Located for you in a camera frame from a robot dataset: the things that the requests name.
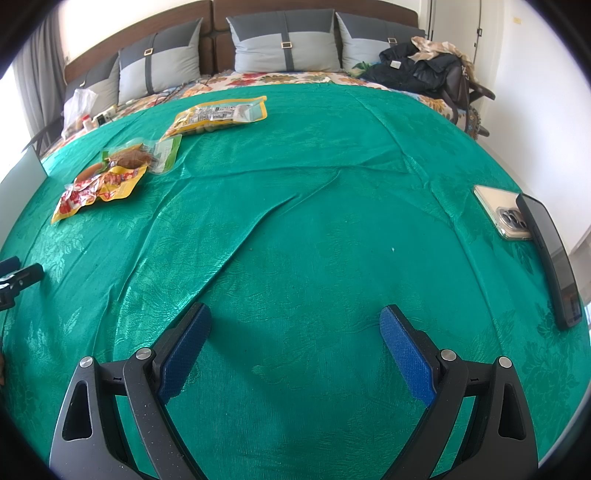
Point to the white door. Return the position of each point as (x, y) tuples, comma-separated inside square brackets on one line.
[(455, 27)]

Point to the grey curtain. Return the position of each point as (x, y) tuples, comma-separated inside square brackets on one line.
[(46, 83)]

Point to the black jacket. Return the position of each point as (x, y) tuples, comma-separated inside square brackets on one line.
[(415, 69)]

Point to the white box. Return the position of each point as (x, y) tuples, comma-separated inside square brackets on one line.
[(18, 184)]

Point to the beige cloth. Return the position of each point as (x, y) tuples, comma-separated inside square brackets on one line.
[(436, 48)]

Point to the black smartphone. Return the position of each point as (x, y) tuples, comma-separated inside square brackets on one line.
[(549, 258)]

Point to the yellow and red snack packet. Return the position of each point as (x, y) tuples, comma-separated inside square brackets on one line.
[(106, 184)]

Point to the green cloth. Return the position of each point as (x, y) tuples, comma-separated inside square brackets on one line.
[(362, 70)]

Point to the green-edged braised meat packet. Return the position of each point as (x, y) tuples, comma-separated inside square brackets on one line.
[(134, 158)]

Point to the dark wooden chair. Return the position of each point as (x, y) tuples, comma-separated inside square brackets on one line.
[(44, 134)]

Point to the brown headboard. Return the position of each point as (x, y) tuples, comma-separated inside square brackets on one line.
[(214, 50)]

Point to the white bottle with red cap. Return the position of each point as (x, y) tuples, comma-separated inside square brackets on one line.
[(87, 123)]

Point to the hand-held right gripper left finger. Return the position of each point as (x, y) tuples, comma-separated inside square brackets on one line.
[(184, 355)]

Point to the floral bedsheet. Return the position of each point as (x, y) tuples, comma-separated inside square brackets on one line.
[(286, 77)]

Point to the clear plastic bag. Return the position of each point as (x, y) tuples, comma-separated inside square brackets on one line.
[(78, 108)]

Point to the beige smartphone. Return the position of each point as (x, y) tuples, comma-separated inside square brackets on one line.
[(496, 203)]

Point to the brown chair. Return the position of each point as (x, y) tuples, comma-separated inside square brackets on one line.
[(461, 92)]

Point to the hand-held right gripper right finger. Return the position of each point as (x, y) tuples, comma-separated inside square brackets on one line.
[(408, 355)]

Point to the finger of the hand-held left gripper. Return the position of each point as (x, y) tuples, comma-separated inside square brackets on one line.
[(7, 264), (25, 276)]

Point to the green bedspread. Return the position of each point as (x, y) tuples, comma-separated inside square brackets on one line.
[(300, 230)]

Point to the yellow-edged clear snack packet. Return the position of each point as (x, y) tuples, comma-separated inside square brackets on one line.
[(217, 115)]

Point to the orange sausage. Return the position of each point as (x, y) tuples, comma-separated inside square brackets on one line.
[(90, 170)]

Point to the white power strip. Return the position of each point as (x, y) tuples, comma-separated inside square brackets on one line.
[(107, 114)]

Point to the grey two-tone pillow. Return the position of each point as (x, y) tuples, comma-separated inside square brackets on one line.
[(277, 50), (99, 83), (161, 69), (364, 41)]

